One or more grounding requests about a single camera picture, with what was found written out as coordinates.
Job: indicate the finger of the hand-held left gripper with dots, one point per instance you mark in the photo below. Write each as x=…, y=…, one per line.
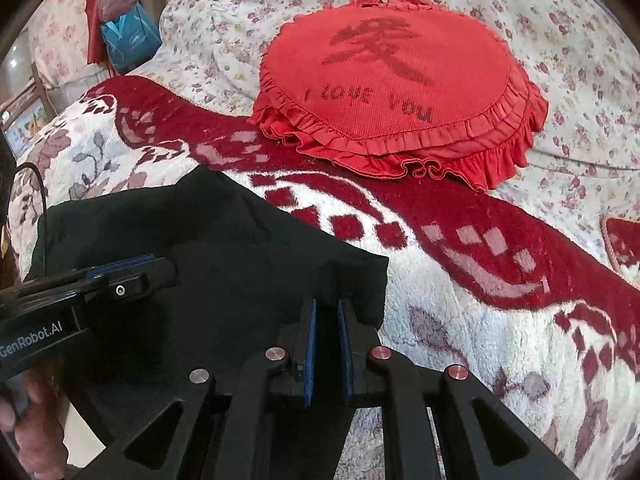
x=130, y=287

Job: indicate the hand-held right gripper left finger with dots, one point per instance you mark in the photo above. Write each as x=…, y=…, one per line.
x=310, y=350

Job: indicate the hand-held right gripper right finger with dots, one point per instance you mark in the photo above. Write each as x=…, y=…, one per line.
x=345, y=350

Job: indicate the black pants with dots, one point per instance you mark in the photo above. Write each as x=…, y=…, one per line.
x=225, y=270

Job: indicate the person's left hand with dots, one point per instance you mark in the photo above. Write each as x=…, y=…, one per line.
x=35, y=430

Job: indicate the red and white fleece blanket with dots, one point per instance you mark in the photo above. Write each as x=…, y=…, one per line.
x=475, y=320

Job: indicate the framed picture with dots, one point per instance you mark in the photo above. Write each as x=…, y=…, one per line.
x=22, y=125

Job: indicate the blue bag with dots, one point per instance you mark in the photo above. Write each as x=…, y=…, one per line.
x=130, y=40

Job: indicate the floral pillow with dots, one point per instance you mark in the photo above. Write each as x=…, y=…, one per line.
x=57, y=35

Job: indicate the red round ruffled cushion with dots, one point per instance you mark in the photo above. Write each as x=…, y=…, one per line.
x=395, y=75

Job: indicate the red quilted mat with trim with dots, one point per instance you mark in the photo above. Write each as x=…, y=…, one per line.
x=625, y=250

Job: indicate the floral sofa cover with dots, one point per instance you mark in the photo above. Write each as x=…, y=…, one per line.
x=575, y=85

